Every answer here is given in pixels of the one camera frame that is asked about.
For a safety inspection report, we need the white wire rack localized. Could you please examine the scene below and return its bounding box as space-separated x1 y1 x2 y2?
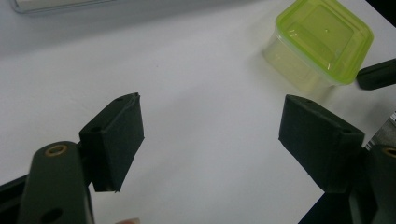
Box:
8 0 120 15

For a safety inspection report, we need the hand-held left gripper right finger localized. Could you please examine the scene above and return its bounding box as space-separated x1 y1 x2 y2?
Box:
277 93 366 195

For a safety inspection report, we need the green lidded plastic container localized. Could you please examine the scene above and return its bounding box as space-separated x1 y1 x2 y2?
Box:
262 0 375 93

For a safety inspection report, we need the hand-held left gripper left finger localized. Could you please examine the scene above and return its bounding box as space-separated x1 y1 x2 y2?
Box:
78 91 146 193

